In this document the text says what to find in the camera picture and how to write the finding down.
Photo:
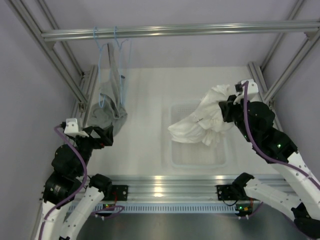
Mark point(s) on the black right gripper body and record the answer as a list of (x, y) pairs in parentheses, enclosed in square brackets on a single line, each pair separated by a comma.
[(237, 112)]

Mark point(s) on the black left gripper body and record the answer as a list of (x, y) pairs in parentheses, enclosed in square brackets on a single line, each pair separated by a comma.
[(86, 145)]

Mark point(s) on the white tank top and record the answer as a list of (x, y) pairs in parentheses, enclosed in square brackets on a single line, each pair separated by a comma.
[(205, 124)]

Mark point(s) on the blue wire hanger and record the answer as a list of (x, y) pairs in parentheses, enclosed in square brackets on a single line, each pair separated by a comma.
[(124, 47)]

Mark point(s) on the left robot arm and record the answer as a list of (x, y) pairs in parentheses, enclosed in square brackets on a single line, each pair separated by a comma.
[(70, 195)]

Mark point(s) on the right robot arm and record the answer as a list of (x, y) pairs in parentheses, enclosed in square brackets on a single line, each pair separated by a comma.
[(255, 122)]

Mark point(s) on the grey tank top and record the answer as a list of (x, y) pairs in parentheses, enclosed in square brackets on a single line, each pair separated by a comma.
[(110, 109)]

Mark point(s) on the white plastic basket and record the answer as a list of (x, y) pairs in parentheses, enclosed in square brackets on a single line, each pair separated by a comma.
[(196, 155)]

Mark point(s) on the aluminium top crossbar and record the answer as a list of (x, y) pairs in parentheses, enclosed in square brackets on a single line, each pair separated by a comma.
[(264, 27)]

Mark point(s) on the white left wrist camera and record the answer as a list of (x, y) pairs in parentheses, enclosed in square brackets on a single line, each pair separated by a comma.
[(74, 128)]

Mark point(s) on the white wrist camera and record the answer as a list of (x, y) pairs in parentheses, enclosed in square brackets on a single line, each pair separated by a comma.
[(249, 86), (74, 128)]

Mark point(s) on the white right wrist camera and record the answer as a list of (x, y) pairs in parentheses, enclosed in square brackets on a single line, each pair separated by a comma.
[(249, 86)]

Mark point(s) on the aluminium frame rail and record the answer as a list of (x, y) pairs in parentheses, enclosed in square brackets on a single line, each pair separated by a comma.
[(87, 85)]

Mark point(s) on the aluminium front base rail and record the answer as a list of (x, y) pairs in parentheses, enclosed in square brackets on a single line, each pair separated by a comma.
[(167, 189)]

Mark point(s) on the white slotted cable duct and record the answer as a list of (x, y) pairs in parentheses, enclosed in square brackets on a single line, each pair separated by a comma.
[(170, 208)]

